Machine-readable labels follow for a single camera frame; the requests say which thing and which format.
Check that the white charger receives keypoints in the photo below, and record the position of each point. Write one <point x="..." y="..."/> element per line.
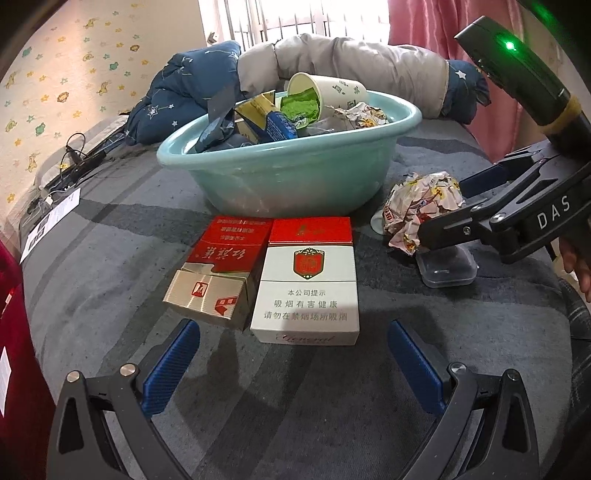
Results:
<point x="44" y="201"/>

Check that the black bar device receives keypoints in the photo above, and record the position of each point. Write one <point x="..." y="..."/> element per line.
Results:
<point x="78" y="168"/>

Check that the person's right hand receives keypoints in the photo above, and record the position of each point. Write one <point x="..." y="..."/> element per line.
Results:
<point x="579" y="265"/>

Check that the bright blue packet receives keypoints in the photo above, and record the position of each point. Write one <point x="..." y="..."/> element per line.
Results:
<point x="279" y="127"/>

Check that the pink curtain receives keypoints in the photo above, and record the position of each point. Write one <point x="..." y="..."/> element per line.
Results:
<point x="429" y="23"/>

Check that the person's right forearm plaid sleeve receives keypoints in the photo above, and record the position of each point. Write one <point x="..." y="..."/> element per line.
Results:
<point x="582" y="350"/>

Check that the red white cigarette box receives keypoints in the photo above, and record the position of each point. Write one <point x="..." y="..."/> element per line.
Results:
<point x="304" y="300"/>

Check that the red gold cigarette box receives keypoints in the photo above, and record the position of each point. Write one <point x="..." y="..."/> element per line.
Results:
<point x="207" y="286"/>

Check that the white paper label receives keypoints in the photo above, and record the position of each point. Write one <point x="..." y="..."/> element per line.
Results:
<point x="3" y="378"/>

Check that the green foil packet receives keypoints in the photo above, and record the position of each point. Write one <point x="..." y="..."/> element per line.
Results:
<point x="302" y="108"/>

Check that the gold folded packaging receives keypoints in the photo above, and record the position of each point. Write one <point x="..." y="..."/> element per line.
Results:
<point x="254" y="110"/>

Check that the printed foil wrapper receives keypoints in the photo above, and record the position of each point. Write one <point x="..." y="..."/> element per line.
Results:
<point x="415" y="203"/>
<point x="364" y="117"/>

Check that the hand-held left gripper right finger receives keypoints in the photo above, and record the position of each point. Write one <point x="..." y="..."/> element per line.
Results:
<point x="413" y="364"/>

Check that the blue star quilt grey lining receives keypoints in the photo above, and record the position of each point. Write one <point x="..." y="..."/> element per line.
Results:
<point x="184" y="83"/>

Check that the white paper cup green print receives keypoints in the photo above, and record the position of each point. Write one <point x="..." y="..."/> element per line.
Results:
<point x="341" y="92"/>

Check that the teal plastic basin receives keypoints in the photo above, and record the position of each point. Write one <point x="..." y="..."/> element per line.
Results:
<point x="277" y="184"/>

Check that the white printed paper sheet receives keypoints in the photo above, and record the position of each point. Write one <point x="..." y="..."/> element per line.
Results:
<point x="51" y="221"/>

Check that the red velvet sofa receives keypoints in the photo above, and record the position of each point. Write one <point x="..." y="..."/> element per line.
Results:
<point x="23" y="369"/>

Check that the metal window railing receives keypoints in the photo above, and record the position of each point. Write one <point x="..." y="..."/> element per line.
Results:
<point x="258" y="23"/>

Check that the clear plastic container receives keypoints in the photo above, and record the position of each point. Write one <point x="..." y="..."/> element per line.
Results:
<point x="445" y="272"/>

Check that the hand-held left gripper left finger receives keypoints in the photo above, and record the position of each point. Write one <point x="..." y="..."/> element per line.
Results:
<point x="171" y="364"/>

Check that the dark blue packet moon print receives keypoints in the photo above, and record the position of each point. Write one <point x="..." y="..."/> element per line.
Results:
<point x="213" y="133"/>

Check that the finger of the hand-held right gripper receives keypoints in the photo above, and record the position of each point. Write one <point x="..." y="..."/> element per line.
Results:
<point x="480" y="180"/>
<point x="452" y="228"/>

